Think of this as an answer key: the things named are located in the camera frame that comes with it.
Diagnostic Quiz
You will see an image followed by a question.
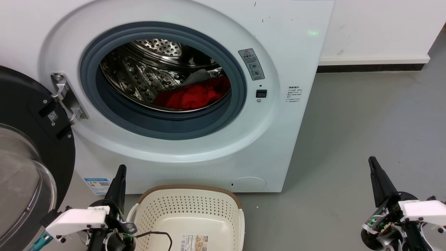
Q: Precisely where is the black round washer door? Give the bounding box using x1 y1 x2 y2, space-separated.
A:
0 66 76 251

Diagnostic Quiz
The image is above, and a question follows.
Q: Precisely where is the thin black cable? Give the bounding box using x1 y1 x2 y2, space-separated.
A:
134 231 173 251

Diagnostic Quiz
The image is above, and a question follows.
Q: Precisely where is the red garment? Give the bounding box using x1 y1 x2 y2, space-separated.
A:
152 76 232 112

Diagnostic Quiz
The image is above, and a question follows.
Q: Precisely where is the white front-load washing machine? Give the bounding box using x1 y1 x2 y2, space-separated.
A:
0 0 336 195

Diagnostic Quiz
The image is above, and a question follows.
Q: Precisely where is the paper product label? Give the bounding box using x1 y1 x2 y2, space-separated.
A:
180 234 209 251

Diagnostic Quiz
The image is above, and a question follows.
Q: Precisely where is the grey rubber door gasket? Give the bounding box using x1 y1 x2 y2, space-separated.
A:
79 22 247 140

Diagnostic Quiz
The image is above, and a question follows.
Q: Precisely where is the cream plastic laundry basket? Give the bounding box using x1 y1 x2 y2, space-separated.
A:
126 185 245 251

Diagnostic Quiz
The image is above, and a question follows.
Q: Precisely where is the stainless steel washing machine drum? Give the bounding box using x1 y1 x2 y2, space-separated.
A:
100 38 232 113

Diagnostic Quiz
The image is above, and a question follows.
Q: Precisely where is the small printed text sticker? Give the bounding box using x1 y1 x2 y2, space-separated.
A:
286 85 303 105

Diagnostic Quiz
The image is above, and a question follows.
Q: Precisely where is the round drain filter cover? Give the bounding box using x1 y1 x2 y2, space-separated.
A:
230 177 267 192

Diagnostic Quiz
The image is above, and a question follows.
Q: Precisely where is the teal cable connector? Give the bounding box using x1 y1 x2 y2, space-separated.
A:
29 233 53 251

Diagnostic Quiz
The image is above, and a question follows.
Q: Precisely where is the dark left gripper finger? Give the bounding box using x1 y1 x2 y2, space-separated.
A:
104 165 127 212

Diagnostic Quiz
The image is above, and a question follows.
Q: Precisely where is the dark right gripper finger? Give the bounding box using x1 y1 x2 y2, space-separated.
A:
368 156 399 208

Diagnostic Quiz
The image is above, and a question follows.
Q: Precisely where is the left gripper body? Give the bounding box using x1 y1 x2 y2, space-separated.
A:
86 199 137 251

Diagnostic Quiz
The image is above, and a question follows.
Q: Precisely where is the grey garment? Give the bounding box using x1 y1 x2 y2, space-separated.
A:
181 69 211 86

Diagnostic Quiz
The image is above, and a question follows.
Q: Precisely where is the white and black skirting board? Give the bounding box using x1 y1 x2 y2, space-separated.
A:
316 54 431 73

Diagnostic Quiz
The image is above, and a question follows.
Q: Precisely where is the grey warning label sticker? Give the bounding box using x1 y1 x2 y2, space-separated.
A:
238 48 265 81

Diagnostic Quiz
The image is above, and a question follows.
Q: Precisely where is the blue white energy label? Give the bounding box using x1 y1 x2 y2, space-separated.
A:
84 178 112 195

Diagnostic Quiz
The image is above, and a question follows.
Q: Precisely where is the silver metal door hinge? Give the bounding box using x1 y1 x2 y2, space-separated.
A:
51 73 89 125

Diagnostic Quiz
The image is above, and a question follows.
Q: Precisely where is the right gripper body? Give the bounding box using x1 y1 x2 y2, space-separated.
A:
360 192 434 251

